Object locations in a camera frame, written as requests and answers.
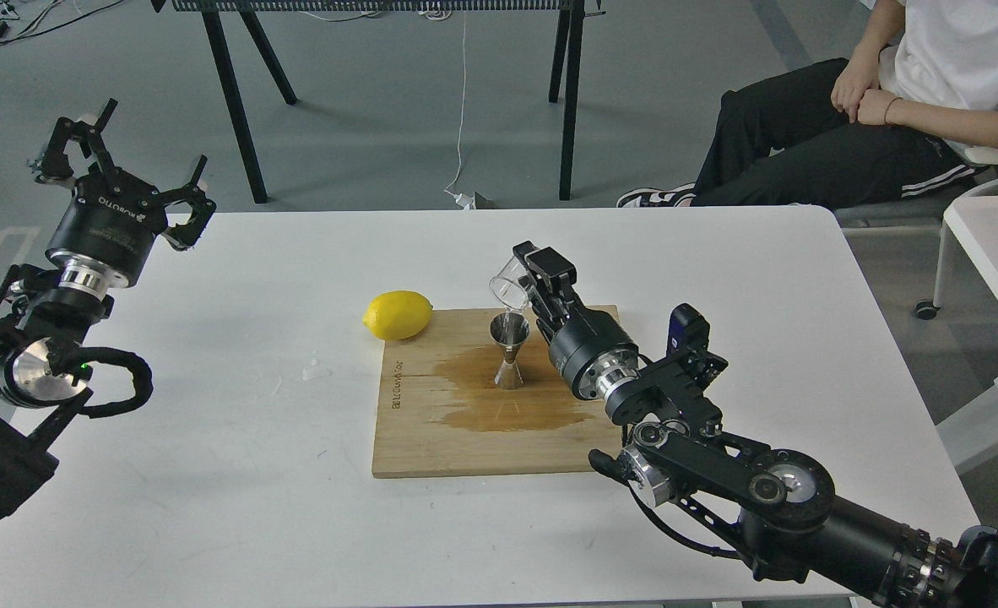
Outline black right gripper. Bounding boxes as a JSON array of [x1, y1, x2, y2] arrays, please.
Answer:
[[512, 242, 638, 400]]

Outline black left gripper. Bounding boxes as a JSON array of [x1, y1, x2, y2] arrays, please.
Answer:
[[30, 98, 218, 290]]

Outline clear glass measuring cup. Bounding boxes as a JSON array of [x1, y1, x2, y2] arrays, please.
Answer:
[[489, 257, 536, 312]]

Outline steel double jigger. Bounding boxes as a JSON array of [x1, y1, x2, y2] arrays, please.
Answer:
[[489, 311, 530, 390]]

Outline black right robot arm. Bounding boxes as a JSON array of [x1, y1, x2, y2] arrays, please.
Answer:
[[512, 242, 998, 607]]

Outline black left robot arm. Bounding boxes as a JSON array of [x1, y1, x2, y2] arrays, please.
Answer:
[[0, 99, 216, 519]]

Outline wooden cutting board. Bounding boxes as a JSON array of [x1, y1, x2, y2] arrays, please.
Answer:
[[372, 309, 621, 480]]

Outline yellow lemon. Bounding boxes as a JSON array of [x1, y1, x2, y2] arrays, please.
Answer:
[[361, 291, 433, 341]]

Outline seated person white shirt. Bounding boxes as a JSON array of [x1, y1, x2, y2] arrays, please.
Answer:
[[617, 1, 998, 210]]

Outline white hanging cable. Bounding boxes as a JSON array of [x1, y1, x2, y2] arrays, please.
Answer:
[[443, 10, 495, 210]]

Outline black metal table frame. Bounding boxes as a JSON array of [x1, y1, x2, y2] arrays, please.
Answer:
[[151, 0, 608, 205]]

